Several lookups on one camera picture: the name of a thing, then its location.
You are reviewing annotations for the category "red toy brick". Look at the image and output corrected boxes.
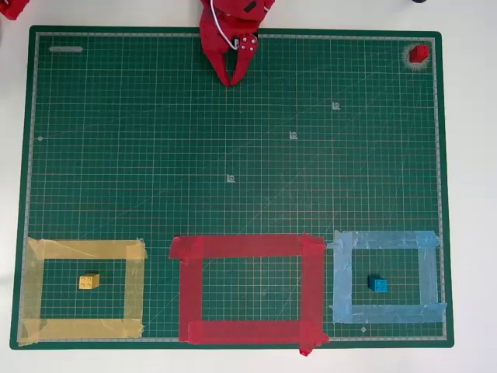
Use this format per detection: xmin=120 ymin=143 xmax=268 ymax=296
xmin=410 ymin=44 xmax=431 ymax=64

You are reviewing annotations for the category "red leader arm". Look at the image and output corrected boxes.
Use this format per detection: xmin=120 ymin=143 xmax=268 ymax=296
xmin=0 ymin=0 xmax=30 ymax=21

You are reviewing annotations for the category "red tape square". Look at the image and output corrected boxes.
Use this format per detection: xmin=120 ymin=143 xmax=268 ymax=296
xmin=169 ymin=232 xmax=330 ymax=357

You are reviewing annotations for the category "blue tape square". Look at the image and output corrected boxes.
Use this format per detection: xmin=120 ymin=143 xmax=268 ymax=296
xmin=327 ymin=229 xmax=448 ymax=325

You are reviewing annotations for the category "yellow toy brick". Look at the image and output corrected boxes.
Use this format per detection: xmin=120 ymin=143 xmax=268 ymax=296
xmin=78 ymin=273 xmax=101 ymax=291

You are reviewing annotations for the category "blue toy brick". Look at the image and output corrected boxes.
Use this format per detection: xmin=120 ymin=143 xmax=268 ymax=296
xmin=367 ymin=274 xmax=388 ymax=293

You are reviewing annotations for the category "yellow tape square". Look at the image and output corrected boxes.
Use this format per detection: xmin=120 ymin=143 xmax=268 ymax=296
xmin=17 ymin=236 xmax=148 ymax=347

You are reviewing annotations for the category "green cutting mat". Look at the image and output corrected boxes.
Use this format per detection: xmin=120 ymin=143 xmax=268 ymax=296
xmin=9 ymin=25 xmax=454 ymax=350

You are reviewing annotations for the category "white servo cable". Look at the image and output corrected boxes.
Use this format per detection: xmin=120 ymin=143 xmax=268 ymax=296
xmin=209 ymin=0 xmax=240 ymax=51

